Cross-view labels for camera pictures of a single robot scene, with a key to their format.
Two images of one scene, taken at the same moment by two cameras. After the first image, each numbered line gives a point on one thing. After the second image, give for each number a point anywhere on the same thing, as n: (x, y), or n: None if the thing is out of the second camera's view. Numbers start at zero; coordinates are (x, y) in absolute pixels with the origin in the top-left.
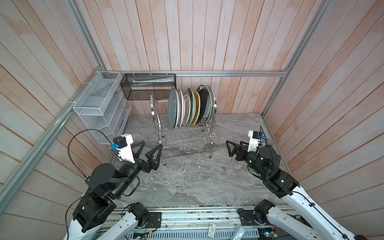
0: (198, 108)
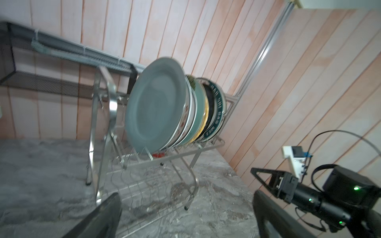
0: (206, 122)
